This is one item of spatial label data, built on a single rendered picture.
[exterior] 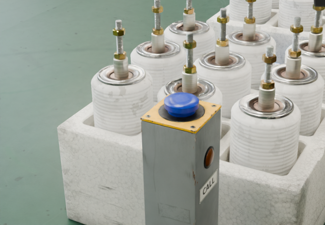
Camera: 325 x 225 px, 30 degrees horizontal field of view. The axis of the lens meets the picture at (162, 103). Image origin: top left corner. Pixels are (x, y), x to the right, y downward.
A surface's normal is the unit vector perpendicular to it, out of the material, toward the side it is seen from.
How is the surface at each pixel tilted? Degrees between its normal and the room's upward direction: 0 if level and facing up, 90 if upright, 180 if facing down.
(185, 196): 90
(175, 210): 90
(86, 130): 0
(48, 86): 0
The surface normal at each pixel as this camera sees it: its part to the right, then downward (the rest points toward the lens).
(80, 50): -0.02, -0.89
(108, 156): -0.48, 0.40
